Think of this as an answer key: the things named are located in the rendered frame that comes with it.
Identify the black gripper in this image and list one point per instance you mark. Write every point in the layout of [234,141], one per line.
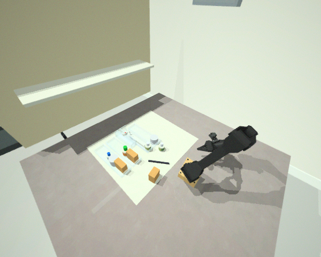
[209,146]

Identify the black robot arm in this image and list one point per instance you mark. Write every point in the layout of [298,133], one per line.
[239,139]

